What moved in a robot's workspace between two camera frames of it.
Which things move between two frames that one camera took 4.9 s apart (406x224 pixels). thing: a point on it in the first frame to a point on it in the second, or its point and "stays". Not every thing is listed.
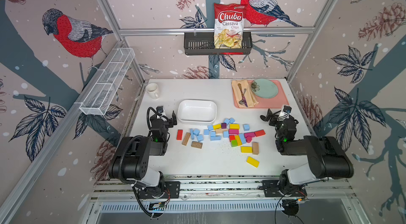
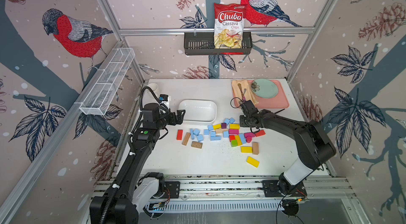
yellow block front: [252, 161] stays
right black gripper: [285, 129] to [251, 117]
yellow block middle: [246, 149] stays
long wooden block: [186, 138] stays
